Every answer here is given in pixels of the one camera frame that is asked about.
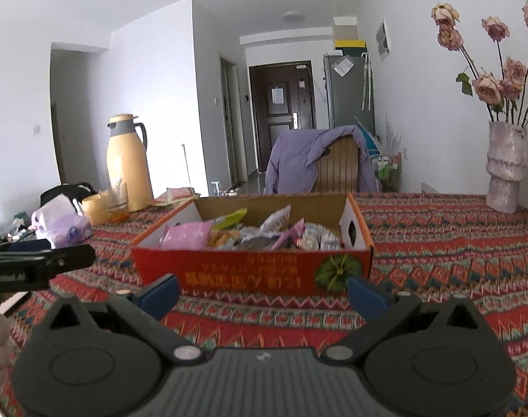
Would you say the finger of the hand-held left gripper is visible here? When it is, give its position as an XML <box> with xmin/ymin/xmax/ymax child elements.
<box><xmin>0</xmin><ymin>243</ymin><xmax>96</xmax><ymax>294</ymax></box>

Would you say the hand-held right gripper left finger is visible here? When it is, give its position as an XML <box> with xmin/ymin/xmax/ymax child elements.
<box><xmin>37</xmin><ymin>273</ymin><xmax>206</xmax><ymax>366</ymax></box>

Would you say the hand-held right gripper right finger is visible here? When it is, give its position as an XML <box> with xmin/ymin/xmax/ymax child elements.
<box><xmin>325</xmin><ymin>275</ymin><xmax>488</xmax><ymax>365</ymax></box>

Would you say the pink snack packet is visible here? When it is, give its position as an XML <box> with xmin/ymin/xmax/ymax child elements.
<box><xmin>270</xmin><ymin>221</ymin><xmax>306</xmax><ymax>250</ymax></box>
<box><xmin>161</xmin><ymin>221</ymin><xmax>215</xmax><ymax>250</ymax></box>

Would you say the white striped snack packet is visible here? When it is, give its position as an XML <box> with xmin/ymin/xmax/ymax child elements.
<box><xmin>302</xmin><ymin>221</ymin><xmax>342</xmax><ymax>250</ymax></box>

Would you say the orange brown snack packet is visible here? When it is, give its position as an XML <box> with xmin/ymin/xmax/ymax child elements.
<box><xmin>207</xmin><ymin>229</ymin><xmax>242</xmax><ymax>250</ymax></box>

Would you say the red cardboard box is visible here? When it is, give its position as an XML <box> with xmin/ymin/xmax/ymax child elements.
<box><xmin>130</xmin><ymin>192</ymin><xmax>374</xmax><ymax>298</ymax></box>

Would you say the green snack packet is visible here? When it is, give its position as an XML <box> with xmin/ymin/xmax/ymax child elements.
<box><xmin>212</xmin><ymin>208</ymin><xmax>248</xmax><ymax>232</ymax></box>

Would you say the silver snack packet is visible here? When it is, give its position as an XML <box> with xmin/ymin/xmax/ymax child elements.
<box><xmin>259</xmin><ymin>205</ymin><xmax>292</xmax><ymax>232</ymax></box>

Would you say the purple white tissue pack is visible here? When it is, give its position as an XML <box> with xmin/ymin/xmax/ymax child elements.
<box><xmin>31</xmin><ymin>194</ymin><xmax>94</xmax><ymax>248</ymax></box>

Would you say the yellow cup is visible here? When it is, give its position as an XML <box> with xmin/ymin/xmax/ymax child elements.
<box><xmin>81</xmin><ymin>193</ymin><xmax>110</xmax><ymax>226</ymax></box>

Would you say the black bag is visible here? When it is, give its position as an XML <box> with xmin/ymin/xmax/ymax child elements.
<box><xmin>40</xmin><ymin>182</ymin><xmax>98</xmax><ymax>209</ymax></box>

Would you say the clear glass cup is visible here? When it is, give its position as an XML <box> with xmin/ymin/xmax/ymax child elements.
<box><xmin>99</xmin><ymin>182</ymin><xmax>130</xmax><ymax>222</ymax></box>

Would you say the yellow thermos jug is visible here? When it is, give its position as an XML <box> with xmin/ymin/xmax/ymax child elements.
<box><xmin>106</xmin><ymin>114</ymin><xmax>155</xmax><ymax>213</ymax></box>

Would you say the small storage cart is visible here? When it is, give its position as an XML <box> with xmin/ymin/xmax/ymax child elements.
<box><xmin>372</xmin><ymin>152</ymin><xmax>403</xmax><ymax>192</ymax></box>

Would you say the wooden slatted chair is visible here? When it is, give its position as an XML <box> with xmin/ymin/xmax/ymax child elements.
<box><xmin>311</xmin><ymin>134</ymin><xmax>360</xmax><ymax>194</ymax></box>

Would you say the purple jacket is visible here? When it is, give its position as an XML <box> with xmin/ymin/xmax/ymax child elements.
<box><xmin>264</xmin><ymin>125</ymin><xmax>382</xmax><ymax>195</ymax></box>

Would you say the pink textured vase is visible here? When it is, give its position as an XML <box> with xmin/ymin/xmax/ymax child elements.
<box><xmin>485</xmin><ymin>121</ymin><xmax>528</xmax><ymax>213</ymax></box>

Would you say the dark brown entrance door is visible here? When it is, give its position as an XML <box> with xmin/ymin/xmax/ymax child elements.
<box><xmin>249</xmin><ymin>62</ymin><xmax>317</xmax><ymax>183</ymax></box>

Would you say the grey refrigerator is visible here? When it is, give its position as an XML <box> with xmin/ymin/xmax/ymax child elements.
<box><xmin>324</xmin><ymin>51</ymin><xmax>376</xmax><ymax>131</ymax></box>

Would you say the white umbrella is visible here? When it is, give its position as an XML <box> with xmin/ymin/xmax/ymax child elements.
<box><xmin>360</xmin><ymin>52</ymin><xmax>373</xmax><ymax>111</ymax></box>

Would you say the dried pink rose bouquet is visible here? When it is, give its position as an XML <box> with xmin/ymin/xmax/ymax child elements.
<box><xmin>431</xmin><ymin>0</ymin><xmax>528</xmax><ymax>126</ymax></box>

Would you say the beige cardboard box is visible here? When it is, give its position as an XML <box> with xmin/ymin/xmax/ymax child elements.
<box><xmin>333</xmin><ymin>16</ymin><xmax>360</xmax><ymax>42</ymax></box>

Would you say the wall picture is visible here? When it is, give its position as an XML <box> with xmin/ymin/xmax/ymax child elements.
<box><xmin>375</xmin><ymin>18</ymin><xmax>391</xmax><ymax>59</ymax></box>

